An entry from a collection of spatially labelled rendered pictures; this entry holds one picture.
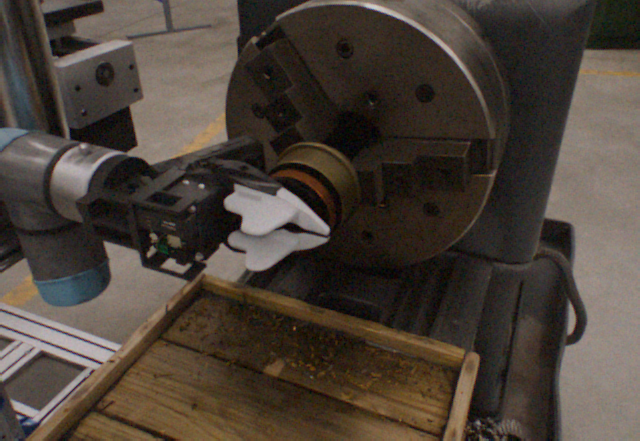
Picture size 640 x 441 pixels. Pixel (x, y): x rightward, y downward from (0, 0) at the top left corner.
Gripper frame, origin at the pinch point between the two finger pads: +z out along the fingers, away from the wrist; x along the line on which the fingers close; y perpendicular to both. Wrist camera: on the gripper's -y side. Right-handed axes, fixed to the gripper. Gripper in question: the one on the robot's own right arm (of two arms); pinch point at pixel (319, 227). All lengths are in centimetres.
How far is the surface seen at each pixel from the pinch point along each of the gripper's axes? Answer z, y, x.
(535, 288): 20, -69, -54
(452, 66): 6.8, -15.2, 10.6
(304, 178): -2.2, -1.8, 3.4
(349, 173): 0.2, -6.4, 2.1
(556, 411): 26, -33, -49
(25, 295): -147, -61, -108
